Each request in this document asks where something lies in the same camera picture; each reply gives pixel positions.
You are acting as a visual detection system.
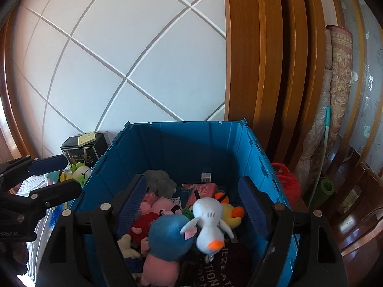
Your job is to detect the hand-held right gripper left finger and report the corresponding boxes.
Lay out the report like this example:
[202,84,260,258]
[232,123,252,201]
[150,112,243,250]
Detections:
[36,173,148,287]

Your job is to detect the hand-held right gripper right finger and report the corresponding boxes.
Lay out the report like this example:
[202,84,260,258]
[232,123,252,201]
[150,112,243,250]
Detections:
[238,175,349,287]

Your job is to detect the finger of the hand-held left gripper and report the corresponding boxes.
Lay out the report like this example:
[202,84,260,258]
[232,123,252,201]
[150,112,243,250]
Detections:
[0,179,83,225]
[0,154,69,196]

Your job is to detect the pink pig plush toy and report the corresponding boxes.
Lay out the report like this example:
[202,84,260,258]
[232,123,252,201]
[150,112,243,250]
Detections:
[140,193,183,217]

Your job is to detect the small cream bear plush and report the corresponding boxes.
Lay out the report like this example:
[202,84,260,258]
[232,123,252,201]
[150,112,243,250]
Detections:
[117,234,143,272]

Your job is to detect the white duck plush toy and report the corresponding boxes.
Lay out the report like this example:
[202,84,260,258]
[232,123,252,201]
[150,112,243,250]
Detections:
[180,197,234,260]

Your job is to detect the blue headed plush toy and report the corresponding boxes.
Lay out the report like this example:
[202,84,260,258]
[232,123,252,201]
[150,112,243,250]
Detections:
[140,214,199,286]

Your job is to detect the pink patterned packet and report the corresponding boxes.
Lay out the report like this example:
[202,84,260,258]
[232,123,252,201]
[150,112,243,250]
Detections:
[181,183,220,207]

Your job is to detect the blue plastic storage container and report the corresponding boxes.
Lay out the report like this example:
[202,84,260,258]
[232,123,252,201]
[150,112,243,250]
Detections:
[35,120,301,287]

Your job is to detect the yellow orange plush toy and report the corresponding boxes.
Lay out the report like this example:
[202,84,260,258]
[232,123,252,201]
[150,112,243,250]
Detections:
[214,192,245,229]

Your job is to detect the red plush toy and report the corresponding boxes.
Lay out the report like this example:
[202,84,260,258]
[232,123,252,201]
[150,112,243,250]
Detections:
[129,212,160,246]

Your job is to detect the green frog plush toy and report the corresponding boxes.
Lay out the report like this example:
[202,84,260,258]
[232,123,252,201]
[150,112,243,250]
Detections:
[59,161,93,186]

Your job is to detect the pale blue striped bed sheet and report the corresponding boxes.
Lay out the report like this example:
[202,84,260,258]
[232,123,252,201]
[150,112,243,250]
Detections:
[15,172,77,284]

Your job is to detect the grey plush toy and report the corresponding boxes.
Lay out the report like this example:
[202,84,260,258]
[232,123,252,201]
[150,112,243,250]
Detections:
[142,169,178,199]

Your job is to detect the black gift box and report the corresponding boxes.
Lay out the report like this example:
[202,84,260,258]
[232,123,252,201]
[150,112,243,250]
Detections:
[60,132,109,168]

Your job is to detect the red plastic bag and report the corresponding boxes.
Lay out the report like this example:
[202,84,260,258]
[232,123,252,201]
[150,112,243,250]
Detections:
[270,163,300,205]

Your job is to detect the yellow notepad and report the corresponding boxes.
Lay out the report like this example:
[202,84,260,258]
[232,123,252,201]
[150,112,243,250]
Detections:
[77,132,96,148]

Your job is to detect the dark maroon lettered cloth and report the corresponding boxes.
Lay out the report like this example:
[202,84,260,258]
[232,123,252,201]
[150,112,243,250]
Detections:
[180,241,259,287]

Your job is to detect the green rolled yoga mat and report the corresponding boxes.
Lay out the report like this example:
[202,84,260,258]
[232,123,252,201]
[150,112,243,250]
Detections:
[308,177,334,211]

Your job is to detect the dark wooden chair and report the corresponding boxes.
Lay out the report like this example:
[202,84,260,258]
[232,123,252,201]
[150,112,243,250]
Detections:
[325,148,383,264]

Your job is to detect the rolled patterned carpet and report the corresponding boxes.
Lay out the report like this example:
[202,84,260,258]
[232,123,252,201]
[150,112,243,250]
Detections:
[298,24,355,183]

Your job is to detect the frosted patterned window film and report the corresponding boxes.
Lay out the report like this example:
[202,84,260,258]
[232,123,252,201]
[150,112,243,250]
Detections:
[332,0,383,168]

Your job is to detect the teal handled mop pole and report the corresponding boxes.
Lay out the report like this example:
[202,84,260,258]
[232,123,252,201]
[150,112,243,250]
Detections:
[309,107,332,207]

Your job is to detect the wooden headboard frame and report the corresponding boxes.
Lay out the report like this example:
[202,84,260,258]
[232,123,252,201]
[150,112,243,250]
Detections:
[0,0,334,171]

